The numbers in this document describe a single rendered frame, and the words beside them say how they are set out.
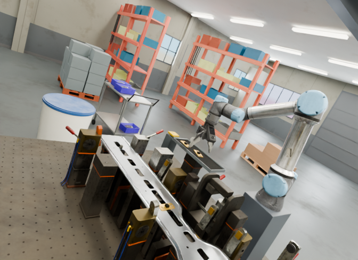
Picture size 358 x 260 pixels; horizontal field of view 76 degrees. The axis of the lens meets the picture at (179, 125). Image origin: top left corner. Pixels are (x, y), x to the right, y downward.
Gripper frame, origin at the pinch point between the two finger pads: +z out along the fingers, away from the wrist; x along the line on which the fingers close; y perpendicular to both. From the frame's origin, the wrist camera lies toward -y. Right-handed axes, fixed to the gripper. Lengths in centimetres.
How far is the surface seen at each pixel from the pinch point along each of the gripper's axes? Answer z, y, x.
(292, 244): -4, -72, -5
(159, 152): 7.1, 0.7, 24.0
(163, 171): 14.2, -7.4, 20.1
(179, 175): 9.8, -15.8, 14.4
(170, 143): 7.7, 20.3, 11.0
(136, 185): 17.8, -20.2, 36.5
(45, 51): 97, 723, 214
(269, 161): 83, 252, -333
